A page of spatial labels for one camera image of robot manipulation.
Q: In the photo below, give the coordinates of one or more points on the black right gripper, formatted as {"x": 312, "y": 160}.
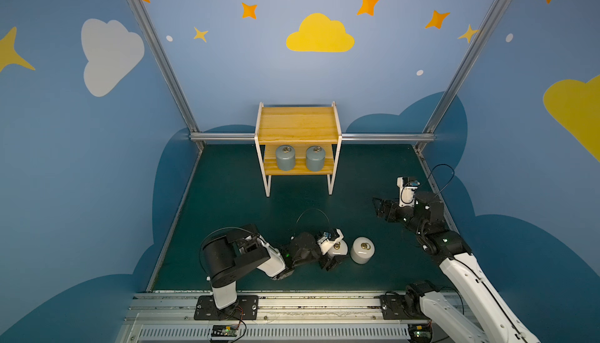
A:
{"x": 391, "y": 209}

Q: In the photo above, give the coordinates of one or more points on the grey-blue tea canister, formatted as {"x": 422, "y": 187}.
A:
{"x": 315, "y": 158}
{"x": 285, "y": 158}

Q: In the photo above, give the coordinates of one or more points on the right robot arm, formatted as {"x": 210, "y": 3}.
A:
{"x": 423, "y": 215}

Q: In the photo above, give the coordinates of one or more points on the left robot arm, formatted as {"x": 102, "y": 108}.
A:
{"x": 231, "y": 253}

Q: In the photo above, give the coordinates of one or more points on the right controller board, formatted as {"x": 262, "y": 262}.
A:
{"x": 420, "y": 333}

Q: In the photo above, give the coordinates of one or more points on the controller board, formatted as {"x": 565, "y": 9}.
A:
{"x": 420, "y": 333}
{"x": 227, "y": 332}

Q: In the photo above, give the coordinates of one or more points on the left controller board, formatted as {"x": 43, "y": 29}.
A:
{"x": 227, "y": 332}

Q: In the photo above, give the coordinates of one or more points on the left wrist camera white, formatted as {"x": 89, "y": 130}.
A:
{"x": 328, "y": 240}

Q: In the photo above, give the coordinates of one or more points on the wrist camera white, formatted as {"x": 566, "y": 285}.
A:
{"x": 407, "y": 191}
{"x": 328, "y": 240}

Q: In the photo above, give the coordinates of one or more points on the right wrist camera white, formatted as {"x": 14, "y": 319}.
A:
{"x": 407, "y": 191}

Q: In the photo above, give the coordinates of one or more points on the right side floor rail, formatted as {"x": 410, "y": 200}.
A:
{"x": 458, "y": 212}

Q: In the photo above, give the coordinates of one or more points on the floor rail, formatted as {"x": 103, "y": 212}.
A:
{"x": 174, "y": 176}
{"x": 458, "y": 212}

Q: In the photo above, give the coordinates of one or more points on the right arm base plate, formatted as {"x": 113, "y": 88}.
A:
{"x": 395, "y": 308}

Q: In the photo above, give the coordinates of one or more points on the horizontal aluminium rail back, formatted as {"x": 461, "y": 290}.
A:
{"x": 246, "y": 137}

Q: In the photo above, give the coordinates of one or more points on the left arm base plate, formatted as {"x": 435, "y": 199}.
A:
{"x": 245, "y": 308}

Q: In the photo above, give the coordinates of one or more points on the white frame wooden shelf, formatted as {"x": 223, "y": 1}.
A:
{"x": 297, "y": 120}

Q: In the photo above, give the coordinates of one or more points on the left side floor rail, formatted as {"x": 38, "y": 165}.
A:
{"x": 174, "y": 176}

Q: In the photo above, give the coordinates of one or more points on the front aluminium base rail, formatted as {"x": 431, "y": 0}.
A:
{"x": 353, "y": 316}

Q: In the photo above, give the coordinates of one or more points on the right vertical aluminium post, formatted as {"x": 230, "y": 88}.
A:
{"x": 488, "y": 25}

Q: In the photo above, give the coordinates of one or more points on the vertical aluminium post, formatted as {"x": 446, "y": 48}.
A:
{"x": 488, "y": 25}
{"x": 151, "y": 36}

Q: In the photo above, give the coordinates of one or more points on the left vertical aluminium post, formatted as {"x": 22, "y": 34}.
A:
{"x": 151, "y": 36}

